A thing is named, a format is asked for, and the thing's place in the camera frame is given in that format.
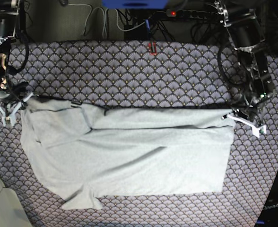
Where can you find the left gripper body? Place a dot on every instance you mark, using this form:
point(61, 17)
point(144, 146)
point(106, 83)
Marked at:
point(260, 88)

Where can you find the light grey T-shirt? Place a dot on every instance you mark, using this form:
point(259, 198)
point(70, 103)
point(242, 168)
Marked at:
point(84, 152)

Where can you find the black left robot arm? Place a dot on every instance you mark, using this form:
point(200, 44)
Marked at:
point(247, 38)

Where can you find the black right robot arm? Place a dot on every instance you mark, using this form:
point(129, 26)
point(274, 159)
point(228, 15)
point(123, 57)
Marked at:
point(10, 30)

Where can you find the black power strip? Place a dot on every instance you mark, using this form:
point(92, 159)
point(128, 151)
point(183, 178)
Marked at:
point(192, 14)

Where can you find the red table clamp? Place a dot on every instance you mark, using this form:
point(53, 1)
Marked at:
point(152, 48)

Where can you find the fan-patterned grey tablecloth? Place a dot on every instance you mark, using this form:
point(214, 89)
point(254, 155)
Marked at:
point(126, 74)

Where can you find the black power adapter box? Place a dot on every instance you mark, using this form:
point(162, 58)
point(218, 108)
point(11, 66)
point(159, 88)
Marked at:
point(139, 33)

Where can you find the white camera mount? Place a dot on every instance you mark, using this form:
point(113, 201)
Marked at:
point(257, 131)
point(10, 106)

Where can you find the blue mount plate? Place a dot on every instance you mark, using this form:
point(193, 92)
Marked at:
point(135, 4)

